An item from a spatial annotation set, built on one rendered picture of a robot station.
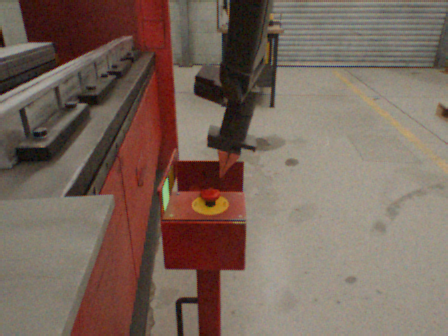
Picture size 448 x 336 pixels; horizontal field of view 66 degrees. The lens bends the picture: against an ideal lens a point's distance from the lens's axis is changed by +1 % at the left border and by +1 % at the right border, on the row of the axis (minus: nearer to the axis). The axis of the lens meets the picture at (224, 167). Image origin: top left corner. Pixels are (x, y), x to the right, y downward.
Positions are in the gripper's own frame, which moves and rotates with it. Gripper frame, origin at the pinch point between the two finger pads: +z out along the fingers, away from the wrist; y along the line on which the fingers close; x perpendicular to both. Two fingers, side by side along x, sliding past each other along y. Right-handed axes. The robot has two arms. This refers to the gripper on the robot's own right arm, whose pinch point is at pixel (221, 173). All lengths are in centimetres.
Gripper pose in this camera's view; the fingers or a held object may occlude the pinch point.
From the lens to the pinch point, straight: 74.6
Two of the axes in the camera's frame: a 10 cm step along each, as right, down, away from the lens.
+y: -9.7, -2.4, -0.8
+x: -0.3, 4.3, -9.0
